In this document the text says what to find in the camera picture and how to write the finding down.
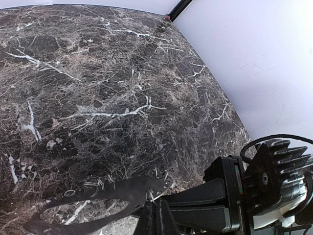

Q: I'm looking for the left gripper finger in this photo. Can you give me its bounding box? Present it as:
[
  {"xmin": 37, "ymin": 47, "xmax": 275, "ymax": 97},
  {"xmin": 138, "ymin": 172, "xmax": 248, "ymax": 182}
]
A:
[{"xmin": 133, "ymin": 199, "xmax": 180, "ymax": 235}]

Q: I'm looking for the translucent ring plate with keyrings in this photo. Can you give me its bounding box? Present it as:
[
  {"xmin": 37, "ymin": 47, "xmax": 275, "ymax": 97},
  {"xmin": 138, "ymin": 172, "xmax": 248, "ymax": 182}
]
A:
[{"xmin": 23, "ymin": 173, "xmax": 173, "ymax": 235}]

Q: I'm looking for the right black frame post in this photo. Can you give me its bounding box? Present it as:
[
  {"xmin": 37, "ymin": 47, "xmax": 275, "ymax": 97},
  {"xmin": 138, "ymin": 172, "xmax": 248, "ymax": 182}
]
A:
[{"xmin": 166, "ymin": 0, "xmax": 193, "ymax": 22}]

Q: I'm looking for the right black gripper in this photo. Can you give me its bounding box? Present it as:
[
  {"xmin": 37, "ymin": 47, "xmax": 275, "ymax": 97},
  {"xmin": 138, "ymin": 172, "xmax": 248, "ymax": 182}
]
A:
[{"xmin": 161, "ymin": 155, "xmax": 247, "ymax": 232}]

